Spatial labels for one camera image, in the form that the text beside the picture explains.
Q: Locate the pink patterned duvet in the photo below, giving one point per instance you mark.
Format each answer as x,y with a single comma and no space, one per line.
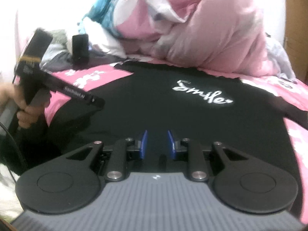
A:
204,28

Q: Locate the light brown wooden board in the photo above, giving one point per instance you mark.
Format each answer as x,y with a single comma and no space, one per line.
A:
297,28

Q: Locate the pale green cloth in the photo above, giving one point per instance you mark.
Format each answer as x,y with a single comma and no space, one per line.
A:
59,37

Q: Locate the dark grey cloth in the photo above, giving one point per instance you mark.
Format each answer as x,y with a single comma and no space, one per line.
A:
57,61

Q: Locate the pink floral blanket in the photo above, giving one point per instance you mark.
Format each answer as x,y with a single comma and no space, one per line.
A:
72,79

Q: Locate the black printed t-shirt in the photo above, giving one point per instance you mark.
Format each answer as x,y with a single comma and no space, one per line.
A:
156,110

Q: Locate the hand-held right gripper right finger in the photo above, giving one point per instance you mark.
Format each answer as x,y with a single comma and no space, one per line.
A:
171,145

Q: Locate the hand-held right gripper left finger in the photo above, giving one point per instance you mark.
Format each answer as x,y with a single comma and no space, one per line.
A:
144,145

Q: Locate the person's left hand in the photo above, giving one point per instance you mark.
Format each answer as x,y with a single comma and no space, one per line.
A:
28,116

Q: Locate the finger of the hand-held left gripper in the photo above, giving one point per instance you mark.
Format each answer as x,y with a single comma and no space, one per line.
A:
77,95

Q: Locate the white folded cloth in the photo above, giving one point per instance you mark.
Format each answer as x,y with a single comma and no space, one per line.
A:
105,41

